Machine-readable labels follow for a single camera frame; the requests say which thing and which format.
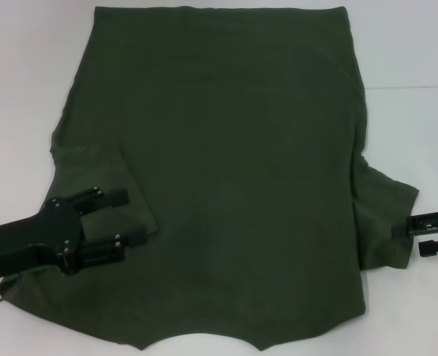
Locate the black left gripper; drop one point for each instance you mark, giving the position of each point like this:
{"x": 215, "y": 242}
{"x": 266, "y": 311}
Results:
{"x": 37, "y": 237}

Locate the dark green shirt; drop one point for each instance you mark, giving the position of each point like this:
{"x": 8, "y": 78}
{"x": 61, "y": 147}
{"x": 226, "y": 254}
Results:
{"x": 222, "y": 148}

